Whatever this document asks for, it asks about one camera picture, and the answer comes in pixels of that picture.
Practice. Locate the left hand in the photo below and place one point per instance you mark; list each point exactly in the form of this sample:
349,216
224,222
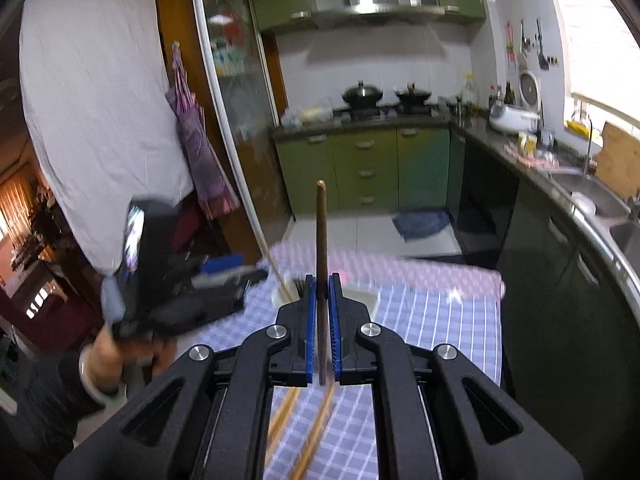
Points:
102,364

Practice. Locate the brown chopstick group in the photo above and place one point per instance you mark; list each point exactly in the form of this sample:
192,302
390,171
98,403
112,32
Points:
310,447

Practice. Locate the wooden cutting board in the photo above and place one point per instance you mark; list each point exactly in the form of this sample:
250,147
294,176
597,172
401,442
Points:
618,162

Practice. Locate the green lower cabinets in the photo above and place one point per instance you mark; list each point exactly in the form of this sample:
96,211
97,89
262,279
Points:
367,170

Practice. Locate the black wok with lid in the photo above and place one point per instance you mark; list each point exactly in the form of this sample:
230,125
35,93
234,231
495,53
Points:
362,96

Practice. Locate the steel kitchen sink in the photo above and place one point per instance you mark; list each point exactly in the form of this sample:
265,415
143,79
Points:
594,199

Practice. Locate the round white wall appliance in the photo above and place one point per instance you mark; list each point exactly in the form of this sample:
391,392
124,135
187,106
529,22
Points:
529,90

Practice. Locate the plastic bag on counter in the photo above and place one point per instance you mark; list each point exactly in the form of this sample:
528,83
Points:
301,117

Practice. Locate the blue checkered tablecloth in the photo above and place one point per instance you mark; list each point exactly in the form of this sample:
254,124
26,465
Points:
399,411

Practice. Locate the black wok right burner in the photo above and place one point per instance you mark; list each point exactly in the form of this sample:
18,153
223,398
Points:
412,96

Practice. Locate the white hanging sheet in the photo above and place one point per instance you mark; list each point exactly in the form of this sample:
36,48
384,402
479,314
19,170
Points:
94,85

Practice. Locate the purple apron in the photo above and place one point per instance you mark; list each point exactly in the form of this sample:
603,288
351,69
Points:
212,186

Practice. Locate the blue floor mat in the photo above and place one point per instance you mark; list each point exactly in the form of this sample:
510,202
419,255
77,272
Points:
417,225

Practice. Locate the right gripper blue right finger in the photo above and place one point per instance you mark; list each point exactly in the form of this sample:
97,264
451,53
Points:
335,328

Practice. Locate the white rice cooker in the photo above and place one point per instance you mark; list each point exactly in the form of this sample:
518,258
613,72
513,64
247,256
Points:
510,119

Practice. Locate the light bamboo chopstick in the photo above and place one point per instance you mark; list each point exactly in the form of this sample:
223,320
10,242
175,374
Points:
266,254
279,421

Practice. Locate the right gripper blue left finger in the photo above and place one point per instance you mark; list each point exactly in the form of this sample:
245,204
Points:
311,304

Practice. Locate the glass sliding door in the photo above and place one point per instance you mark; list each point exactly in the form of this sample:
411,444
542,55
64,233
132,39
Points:
238,81

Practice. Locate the black plastic fork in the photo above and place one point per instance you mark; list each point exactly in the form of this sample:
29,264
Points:
299,288

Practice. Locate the brown wooden chopstick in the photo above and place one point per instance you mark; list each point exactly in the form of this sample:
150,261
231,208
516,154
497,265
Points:
322,283

